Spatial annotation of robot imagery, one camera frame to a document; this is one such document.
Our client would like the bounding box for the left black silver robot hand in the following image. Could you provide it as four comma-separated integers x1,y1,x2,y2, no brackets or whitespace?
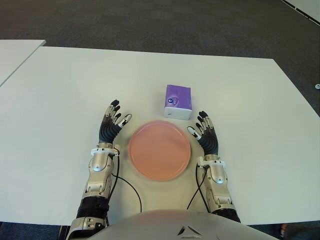
98,99,133,149

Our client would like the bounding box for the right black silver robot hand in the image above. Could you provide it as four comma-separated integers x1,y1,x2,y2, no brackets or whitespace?
186,109,221,161

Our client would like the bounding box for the purple tissue paper pack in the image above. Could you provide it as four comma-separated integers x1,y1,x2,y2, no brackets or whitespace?
163,84,193,121

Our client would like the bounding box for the pink round plate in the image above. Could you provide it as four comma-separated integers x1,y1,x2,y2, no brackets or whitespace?
128,120,193,182

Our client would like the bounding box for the grey robot torso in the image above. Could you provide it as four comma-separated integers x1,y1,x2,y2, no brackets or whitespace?
86,209,280,240

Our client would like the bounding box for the white side table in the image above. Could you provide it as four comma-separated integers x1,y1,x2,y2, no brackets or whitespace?
0,39,47,87

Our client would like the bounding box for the white panel with dark edge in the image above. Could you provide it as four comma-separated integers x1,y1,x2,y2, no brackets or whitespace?
281,0,320,18

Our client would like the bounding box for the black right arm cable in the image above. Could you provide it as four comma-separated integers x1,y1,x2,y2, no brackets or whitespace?
186,163,211,215

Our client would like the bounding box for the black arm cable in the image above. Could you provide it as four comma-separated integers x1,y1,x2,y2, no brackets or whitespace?
104,149,144,227
186,163,211,215

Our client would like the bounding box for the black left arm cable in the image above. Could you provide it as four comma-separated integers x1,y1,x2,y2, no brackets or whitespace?
104,149,144,227

